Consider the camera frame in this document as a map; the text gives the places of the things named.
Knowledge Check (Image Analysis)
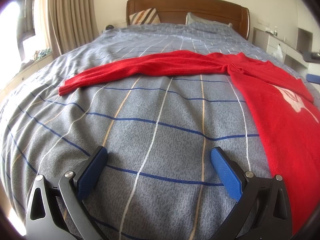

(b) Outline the red sweater with white rabbit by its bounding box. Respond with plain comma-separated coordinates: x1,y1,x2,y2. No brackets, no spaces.
59,50,319,232

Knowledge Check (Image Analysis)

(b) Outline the white plastic bag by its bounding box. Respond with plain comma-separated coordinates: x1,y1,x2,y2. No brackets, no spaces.
274,44,284,63

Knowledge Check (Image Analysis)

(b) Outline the plastic water bottle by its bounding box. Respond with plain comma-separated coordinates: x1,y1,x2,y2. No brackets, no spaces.
274,26,278,36

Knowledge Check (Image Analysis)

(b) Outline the white desk with drawers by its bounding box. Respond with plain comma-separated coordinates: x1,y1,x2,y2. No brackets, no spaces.
252,28,319,77

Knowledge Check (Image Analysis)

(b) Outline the grey plaid duvet cover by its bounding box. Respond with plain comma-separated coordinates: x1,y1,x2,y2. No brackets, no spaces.
1,24,319,239

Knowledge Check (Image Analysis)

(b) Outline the grey plaid pillow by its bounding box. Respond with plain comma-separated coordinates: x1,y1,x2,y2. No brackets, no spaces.
185,12,234,35

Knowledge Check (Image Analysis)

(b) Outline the brown wooden headboard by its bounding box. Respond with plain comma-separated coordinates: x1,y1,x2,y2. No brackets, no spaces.
126,0,250,40

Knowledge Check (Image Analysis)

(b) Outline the window sill clutter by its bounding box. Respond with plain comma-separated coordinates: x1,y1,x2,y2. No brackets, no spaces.
23,48,52,64

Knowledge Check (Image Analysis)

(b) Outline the striped brown cushion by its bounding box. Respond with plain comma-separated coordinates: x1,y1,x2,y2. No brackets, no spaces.
129,8,161,25

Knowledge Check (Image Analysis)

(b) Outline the beige curtain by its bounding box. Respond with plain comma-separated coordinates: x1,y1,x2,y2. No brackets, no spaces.
47,0,99,58

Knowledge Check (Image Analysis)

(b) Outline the white wall socket panel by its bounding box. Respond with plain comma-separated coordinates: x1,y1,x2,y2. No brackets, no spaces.
257,19,270,27

